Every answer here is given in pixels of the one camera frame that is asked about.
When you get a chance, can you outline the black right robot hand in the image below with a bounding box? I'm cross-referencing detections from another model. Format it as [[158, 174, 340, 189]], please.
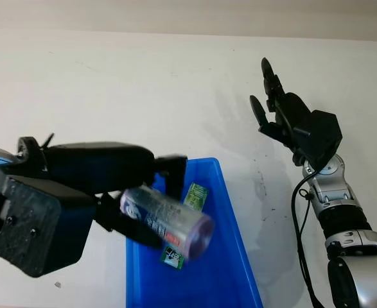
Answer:
[[249, 57, 314, 166]]

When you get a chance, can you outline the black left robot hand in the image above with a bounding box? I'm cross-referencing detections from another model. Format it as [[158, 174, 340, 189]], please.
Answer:
[[16, 136, 189, 251]]

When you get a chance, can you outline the silver roll with blue label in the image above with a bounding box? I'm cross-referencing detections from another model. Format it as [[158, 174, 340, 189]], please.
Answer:
[[119, 187, 216, 261]]

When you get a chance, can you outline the green toothpaste box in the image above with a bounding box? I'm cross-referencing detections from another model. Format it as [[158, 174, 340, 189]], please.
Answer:
[[161, 183, 209, 269]]

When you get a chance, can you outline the blue plastic tray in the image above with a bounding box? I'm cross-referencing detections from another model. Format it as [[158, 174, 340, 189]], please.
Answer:
[[125, 157, 263, 308]]

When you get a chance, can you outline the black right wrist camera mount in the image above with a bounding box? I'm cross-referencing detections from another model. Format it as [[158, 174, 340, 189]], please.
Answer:
[[292, 110, 343, 170]]

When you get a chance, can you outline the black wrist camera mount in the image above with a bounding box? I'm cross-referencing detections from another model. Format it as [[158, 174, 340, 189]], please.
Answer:
[[292, 110, 343, 170], [0, 175, 96, 278]]

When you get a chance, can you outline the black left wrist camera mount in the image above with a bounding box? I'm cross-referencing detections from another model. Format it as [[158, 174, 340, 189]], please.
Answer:
[[0, 175, 96, 278]]

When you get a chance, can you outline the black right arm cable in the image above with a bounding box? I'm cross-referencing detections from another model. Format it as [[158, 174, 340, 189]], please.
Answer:
[[291, 175, 324, 308]]

